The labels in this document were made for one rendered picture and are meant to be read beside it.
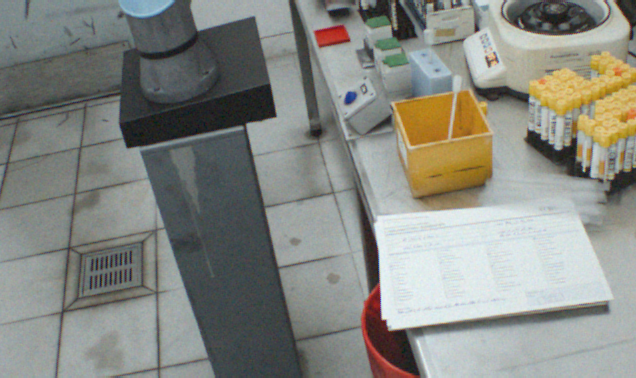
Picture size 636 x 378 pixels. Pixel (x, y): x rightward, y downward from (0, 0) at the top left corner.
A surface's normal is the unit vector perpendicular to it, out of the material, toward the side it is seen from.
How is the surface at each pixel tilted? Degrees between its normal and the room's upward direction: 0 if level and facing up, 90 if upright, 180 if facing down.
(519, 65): 90
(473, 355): 0
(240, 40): 4
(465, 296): 0
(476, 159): 90
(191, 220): 90
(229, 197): 90
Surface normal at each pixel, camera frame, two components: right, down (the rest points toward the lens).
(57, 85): 0.15, 0.59
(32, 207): -0.14, -0.78
